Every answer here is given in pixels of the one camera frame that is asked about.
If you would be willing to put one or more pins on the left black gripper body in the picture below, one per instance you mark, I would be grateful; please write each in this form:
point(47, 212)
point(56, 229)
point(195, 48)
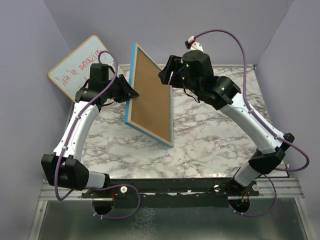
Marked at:
point(111, 90)

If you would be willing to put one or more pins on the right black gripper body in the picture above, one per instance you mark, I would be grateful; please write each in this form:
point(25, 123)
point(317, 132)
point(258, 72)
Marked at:
point(179, 79)

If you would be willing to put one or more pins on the brown cardboard backing board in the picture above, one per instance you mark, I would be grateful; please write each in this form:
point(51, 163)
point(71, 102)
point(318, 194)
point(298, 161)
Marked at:
point(152, 100)

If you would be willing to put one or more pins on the blue wooden photo frame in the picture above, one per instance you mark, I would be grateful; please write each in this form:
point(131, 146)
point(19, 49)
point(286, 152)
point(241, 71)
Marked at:
point(150, 100)

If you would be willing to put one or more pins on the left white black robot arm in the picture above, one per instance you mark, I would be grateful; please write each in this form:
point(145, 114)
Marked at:
point(63, 167)

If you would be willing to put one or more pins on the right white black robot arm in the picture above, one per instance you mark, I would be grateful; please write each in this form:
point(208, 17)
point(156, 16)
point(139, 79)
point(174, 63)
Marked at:
point(224, 95)

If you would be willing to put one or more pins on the small whiteboard with red writing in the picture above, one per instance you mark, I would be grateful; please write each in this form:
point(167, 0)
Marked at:
point(73, 71)

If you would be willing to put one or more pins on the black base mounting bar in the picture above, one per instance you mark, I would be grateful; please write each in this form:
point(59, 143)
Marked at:
point(172, 192)

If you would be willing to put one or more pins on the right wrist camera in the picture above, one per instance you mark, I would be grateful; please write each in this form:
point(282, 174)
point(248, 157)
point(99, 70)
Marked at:
point(191, 44)

